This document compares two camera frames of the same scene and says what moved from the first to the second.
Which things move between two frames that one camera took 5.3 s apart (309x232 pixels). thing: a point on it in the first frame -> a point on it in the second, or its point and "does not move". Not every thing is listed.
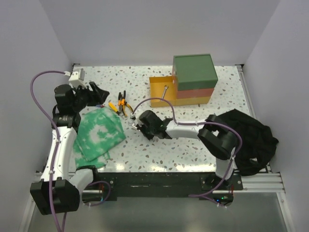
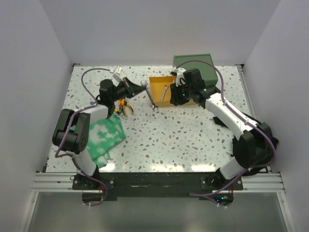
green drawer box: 195,71 does not move
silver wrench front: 165,87 does not move
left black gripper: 97,96 -> 135,89
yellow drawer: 157,84 does not move
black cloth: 258,145 does not move
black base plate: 217,188 does not move
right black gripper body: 150,130 -> 181,94
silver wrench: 131,123 -> 145,84
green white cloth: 100,131 does not move
